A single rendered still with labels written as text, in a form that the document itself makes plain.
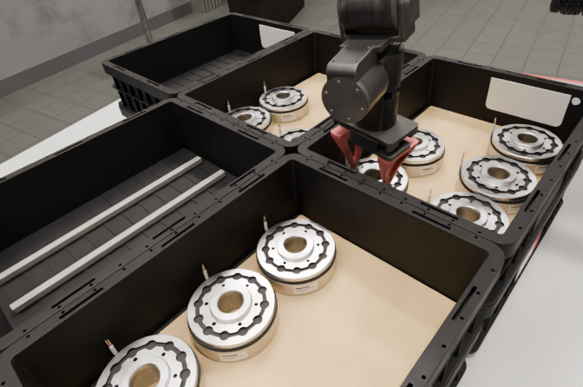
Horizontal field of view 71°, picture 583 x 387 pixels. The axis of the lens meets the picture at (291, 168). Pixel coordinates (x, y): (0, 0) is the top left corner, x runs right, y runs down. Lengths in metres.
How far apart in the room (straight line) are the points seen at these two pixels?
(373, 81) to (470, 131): 0.39
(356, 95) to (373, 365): 0.28
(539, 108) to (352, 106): 0.43
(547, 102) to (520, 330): 0.37
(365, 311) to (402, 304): 0.05
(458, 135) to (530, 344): 0.35
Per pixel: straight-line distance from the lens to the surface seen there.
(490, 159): 0.70
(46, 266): 0.69
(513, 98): 0.82
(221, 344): 0.47
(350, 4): 0.50
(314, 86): 0.98
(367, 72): 0.46
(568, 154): 0.62
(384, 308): 0.52
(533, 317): 0.72
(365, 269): 0.55
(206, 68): 1.15
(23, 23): 3.89
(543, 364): 0.68
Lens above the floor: 1.26
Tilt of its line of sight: 37 degrees down
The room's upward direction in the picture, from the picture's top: 7 degrees counter-clockwise
